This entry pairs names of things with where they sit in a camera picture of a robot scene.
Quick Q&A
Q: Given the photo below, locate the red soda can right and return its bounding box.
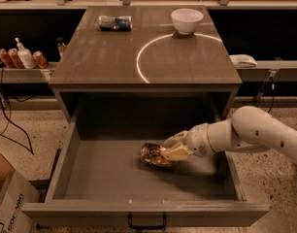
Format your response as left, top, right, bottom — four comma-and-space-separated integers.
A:
33, 51, 49, 69

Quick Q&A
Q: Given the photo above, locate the white pump bottle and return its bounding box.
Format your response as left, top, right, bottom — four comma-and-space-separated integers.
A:
15, 38, 36, 69

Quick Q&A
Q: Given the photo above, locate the open grey top drawer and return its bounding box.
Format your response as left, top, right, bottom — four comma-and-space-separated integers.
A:
20, 95, 270, 228

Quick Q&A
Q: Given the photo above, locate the white bowl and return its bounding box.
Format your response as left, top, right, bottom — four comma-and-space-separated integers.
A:
171, 9, 204, 35

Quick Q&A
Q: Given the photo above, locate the red soda can middle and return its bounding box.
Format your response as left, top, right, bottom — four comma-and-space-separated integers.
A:
8, 49, 23, 69

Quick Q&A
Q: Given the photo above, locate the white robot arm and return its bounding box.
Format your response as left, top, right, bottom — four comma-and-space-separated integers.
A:
161, 106, 297, 164

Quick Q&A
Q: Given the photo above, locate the cardboard box with print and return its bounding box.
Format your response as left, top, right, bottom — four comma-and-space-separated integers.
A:
0, 153, 40, 233

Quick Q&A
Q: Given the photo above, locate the black drawer handle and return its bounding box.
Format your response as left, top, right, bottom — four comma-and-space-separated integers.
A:
127, 215, 167, 231

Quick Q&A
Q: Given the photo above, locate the black floor cable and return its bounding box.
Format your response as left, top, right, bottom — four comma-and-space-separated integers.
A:
0, 85, 35, 156

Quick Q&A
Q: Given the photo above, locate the small glass bottle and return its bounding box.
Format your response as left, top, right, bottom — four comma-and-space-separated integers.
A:
56, 38, 67, 57

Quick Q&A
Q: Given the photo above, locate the grey side shelf left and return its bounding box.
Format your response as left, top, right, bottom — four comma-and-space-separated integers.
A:
0, 62, 57, 83

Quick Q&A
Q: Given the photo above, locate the folded white cloth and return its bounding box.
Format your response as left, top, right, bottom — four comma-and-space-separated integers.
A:
230, 54, 257, 68

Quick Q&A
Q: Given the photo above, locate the crushed orange gold can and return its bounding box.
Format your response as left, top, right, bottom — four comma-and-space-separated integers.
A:
141, 143, 174, 167

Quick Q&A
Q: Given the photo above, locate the grey cabinet with top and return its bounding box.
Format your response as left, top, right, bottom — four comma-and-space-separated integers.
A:
49, 5, 242, 117

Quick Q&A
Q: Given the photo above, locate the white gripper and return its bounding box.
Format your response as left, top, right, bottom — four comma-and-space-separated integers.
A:
161, 123, 215, 161

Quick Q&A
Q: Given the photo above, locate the grey side shelf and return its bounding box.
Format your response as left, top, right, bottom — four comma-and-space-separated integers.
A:
0, 62, 57, 83
237, 60, 297, 82

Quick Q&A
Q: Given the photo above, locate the grey side shelf right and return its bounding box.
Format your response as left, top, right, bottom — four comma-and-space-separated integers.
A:
237, 60, 297, 82

